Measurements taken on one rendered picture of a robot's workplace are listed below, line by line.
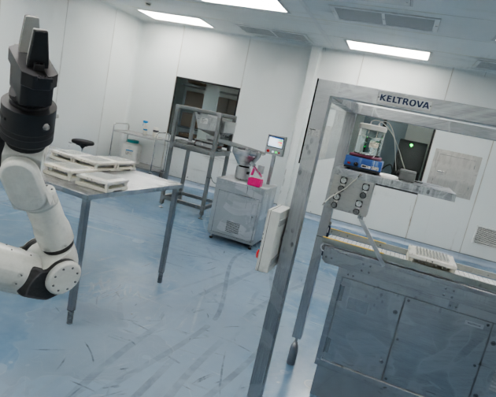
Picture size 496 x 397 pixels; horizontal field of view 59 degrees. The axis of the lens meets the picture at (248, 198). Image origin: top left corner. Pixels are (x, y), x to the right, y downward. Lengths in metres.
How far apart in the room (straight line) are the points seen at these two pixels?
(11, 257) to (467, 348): 2.32
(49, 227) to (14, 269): 0.10
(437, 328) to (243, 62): 6.48
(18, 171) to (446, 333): 2.32
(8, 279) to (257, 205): 4.38
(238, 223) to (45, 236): 4.41
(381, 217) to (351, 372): 5.23
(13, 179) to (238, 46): 7.67
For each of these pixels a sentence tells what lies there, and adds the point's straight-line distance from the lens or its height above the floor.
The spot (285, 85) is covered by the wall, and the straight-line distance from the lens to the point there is 8.04.
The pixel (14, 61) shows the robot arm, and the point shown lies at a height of 1.57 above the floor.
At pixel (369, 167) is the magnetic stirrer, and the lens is 2.49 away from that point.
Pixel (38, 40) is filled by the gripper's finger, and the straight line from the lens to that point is 0.79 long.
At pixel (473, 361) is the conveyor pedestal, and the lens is 2.79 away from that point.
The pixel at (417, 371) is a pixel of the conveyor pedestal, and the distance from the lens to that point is 2.81.
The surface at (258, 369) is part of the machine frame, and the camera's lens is 2.11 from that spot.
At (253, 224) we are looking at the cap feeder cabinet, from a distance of 5.25.
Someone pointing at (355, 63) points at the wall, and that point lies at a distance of 7.89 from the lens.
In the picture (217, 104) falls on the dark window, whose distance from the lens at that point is 8.42.
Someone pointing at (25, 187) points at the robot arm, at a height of 1.35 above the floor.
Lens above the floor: 1.56
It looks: 11 degrees down
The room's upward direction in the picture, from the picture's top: 12 degrees clockwise
